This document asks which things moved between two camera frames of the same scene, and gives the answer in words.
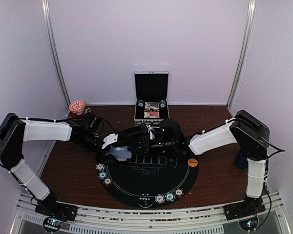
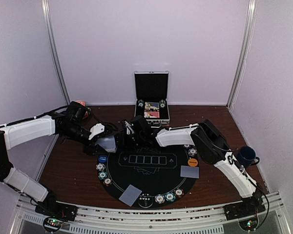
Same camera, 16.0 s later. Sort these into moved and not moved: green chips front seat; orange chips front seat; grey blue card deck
Moved: grey blue card deck
Not moved: green chips front seat; orange chips front seat
